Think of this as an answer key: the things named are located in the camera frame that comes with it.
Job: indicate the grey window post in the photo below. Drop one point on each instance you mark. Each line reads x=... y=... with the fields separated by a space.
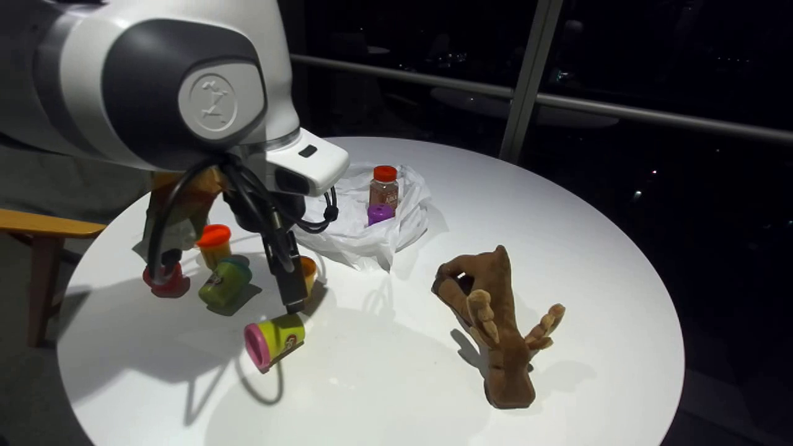
x=528 y=75

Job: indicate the grey armchair wooden arms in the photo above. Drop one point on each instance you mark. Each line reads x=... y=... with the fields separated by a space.
x=51 y=224

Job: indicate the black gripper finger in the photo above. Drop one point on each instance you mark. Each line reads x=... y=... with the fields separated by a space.
x=289 y=276

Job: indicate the yellow-green tub pink lid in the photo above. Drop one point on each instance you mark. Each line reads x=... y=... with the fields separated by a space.
x=280 y=338

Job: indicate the red green ball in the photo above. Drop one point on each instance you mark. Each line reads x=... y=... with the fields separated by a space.
x=165 y=283

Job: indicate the brown spice jar orange lid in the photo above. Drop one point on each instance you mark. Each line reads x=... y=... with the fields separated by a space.
x=385 y=191

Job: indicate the tan wooden mount plate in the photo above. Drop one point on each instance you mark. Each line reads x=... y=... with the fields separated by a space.
x=197 y=187

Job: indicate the yellow tub orange lid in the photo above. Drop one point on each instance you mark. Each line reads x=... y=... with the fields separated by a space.
x=215 y=239

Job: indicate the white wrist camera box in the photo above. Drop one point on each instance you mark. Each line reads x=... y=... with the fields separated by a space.
x=310 y=162

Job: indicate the brown plush reindeer toy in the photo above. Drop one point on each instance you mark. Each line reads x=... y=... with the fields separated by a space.
x=497 y=331

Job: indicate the green tub red label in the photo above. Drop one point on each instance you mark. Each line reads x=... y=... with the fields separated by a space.
x=223 y=285

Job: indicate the white plastic bag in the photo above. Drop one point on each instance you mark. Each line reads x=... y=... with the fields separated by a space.
x=362 y=239

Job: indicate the small purple container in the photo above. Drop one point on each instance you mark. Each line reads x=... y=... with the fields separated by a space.
x=379 y=213

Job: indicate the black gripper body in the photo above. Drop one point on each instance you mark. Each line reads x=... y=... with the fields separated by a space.
x=254 y=216

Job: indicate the grey horizontal window rail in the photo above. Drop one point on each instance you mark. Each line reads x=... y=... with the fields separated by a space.
x=659 y=119

